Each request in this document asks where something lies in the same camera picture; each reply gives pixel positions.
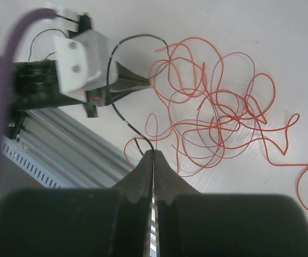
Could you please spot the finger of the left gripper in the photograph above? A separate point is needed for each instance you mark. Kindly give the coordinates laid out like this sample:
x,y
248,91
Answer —
x,y
116,95
125,73

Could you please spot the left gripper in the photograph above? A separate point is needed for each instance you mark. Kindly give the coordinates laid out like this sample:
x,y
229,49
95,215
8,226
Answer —
x,y
35,86

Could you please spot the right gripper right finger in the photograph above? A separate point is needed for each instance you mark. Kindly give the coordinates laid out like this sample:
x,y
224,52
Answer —
x,y
189,223

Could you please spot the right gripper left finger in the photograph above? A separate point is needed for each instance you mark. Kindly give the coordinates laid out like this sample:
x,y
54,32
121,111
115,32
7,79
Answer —
x,y
112,221

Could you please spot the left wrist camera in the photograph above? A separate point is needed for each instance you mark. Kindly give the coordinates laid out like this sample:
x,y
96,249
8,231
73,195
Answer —
x,y
82,56

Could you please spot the white slotted cable duct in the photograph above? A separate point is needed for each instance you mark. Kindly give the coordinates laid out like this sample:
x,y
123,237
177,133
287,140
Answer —
x,y
24,161

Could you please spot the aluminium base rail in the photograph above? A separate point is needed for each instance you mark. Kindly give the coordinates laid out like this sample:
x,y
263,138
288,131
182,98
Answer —
x,y
72,152

